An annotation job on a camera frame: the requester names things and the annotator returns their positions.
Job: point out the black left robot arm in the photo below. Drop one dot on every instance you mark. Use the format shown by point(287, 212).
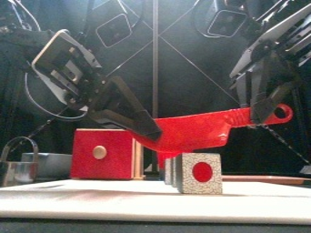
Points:
point(17, 45)

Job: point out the wooden box red drawer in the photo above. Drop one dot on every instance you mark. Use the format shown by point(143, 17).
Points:
point(100, 151)

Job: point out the toy sushi roll red centre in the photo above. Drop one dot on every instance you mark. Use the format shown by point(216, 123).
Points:
point(200, 173)

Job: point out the red toy knife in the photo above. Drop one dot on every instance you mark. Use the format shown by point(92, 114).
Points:
point(194, 130)

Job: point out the vertical metal frame pole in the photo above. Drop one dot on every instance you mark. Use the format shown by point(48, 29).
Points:
point(155, 60)

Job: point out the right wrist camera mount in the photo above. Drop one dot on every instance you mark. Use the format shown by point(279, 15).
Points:
point(227, 22)

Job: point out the white cutting board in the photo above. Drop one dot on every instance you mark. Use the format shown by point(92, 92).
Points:
point(122, 200)

